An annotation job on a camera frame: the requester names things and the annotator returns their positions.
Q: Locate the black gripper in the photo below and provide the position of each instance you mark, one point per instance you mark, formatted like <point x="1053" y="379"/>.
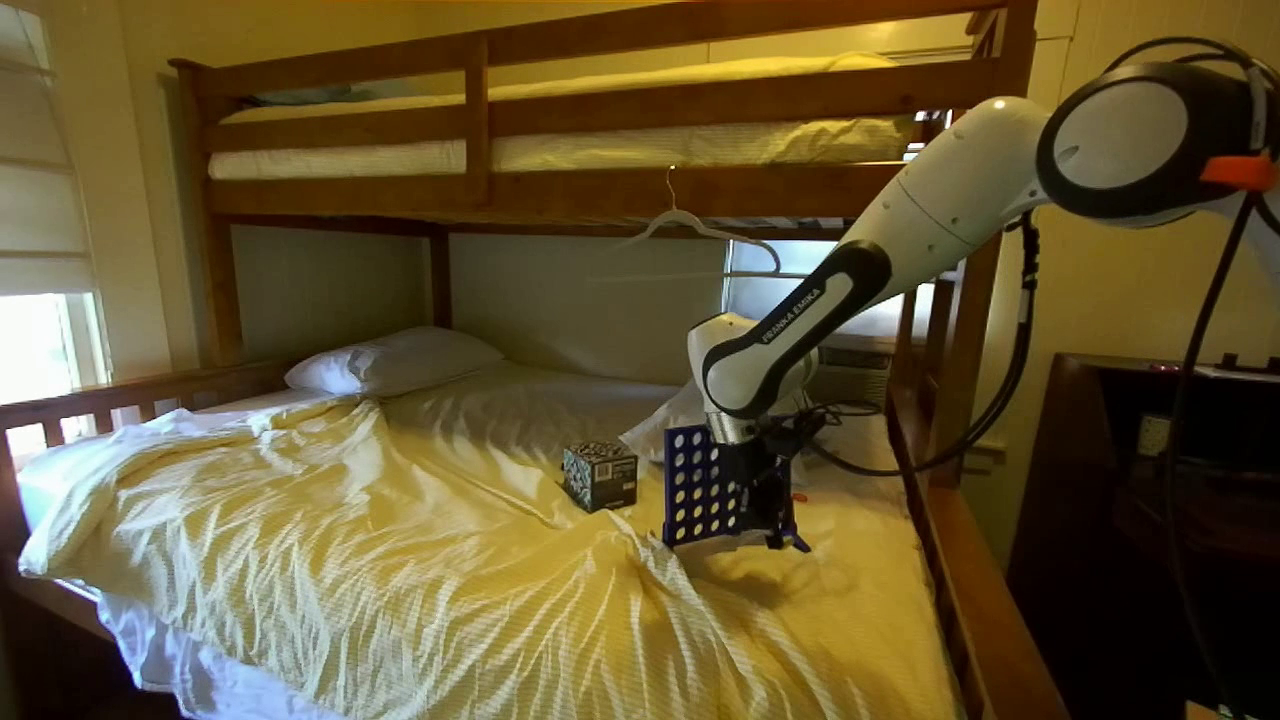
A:
<point x="784" y="453"/>

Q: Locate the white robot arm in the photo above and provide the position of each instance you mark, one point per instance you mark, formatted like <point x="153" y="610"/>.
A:
<point x="933" y="202"/>

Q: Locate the large white pillow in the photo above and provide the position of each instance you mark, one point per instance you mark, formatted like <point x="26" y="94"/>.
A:
<point x="664" y="425"/>

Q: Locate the black white patterned box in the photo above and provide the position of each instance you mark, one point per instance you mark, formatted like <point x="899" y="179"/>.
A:
<point x="598" y="476"/>

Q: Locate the white clothes hanger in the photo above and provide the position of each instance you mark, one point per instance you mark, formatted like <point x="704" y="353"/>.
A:
<point x="695" y="224"/>

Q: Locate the yellow bed sheet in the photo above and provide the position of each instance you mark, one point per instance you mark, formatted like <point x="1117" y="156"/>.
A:
<point x="400" y="561"/>

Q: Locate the dark wooden dresser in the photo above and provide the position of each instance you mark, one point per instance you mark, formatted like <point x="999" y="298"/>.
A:
<point x="1163" y="533"/>

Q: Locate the white cup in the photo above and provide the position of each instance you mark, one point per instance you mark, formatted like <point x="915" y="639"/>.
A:
<point x="1157" y="436"/>

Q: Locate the bunk mattress with pale sheet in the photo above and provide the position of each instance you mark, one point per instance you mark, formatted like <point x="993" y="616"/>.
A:
<point x="600" y="147"/>

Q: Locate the flat white pillow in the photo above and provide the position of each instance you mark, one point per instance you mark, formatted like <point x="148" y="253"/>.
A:
<point x="393" y="361"/>

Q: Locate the white window blind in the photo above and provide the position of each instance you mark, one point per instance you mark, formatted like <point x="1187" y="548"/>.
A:
<point x="32" y="172"/>

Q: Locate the wooden bunk bed frame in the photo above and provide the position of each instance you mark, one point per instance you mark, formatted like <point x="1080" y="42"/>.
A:
<point x="572" y="196"/>

